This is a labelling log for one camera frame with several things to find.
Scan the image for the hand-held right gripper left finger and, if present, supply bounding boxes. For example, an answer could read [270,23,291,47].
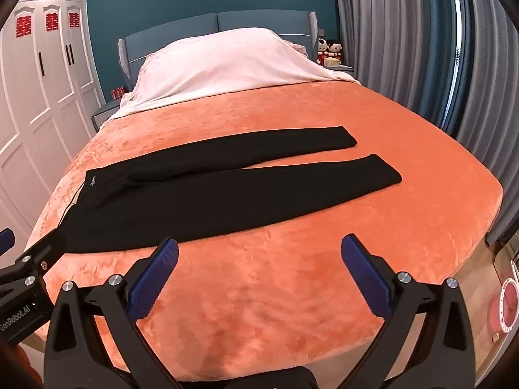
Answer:
[44,236,191,389]

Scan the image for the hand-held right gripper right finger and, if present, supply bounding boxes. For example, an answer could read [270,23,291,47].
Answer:
[341,234,481,389]

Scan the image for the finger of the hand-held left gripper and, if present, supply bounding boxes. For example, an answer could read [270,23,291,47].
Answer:
[0,229,16,256]
[0,231,66,289]

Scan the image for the black pants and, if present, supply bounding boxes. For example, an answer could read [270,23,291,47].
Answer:
[57,125,403,254]

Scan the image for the orange fleece blanket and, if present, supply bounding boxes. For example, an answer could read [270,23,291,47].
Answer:
[28,77,503,377]

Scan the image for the white wardrobe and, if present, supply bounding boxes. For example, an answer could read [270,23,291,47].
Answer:
[0,0,107,248]

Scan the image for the blue-grey nightstand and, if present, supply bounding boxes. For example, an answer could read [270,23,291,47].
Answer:
[92,99,123,131]
[324,64,358,81]

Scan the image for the pink round device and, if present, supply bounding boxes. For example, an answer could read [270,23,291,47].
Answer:
[492,259,519,334]

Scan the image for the white quilt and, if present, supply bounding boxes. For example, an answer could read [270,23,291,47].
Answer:
[106,27,361,121]

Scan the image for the grey pleated curtain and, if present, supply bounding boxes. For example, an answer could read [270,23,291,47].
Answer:
[330,0,453,147]
[466,0,519,248]

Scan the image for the blue bed headboard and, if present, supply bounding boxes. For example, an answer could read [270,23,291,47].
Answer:
[117,10,318,92]

